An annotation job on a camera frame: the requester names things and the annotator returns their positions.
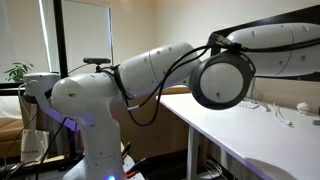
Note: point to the white robot base platform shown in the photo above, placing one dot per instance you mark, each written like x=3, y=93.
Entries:
x=128, y=163

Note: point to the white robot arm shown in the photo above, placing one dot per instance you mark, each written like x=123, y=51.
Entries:
x=100, y=100

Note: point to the white desk leg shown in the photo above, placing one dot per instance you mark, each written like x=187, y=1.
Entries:
x=192, y=153

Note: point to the white keyboard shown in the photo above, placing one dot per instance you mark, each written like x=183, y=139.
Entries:
x=250, y=104

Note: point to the grey monitor stand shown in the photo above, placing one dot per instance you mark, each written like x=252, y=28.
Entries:
x=251, y=88

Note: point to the white window blind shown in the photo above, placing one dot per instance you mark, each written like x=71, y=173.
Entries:
x=86, y=33

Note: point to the black vertical pole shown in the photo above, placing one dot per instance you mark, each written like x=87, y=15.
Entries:
x=60, y=33

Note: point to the white paper bag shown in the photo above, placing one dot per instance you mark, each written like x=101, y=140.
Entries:
x=33, y=146

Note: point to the green potted plant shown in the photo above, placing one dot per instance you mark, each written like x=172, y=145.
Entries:
x=18, y=71

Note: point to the small white ball figure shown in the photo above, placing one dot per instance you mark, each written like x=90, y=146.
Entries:
x=304, y=107

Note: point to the black horizontal bar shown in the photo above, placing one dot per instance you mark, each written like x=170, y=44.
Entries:
x=10, y=85

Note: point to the white cushion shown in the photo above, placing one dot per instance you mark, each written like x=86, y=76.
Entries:
x=8, y=106

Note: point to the brown sofa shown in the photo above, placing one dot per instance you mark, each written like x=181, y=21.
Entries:
x=10, y=133

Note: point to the large black monitor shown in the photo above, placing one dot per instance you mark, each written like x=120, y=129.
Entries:
x=300, y=16

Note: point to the black bar camera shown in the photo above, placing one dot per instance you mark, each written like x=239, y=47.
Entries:
x=96, y=60

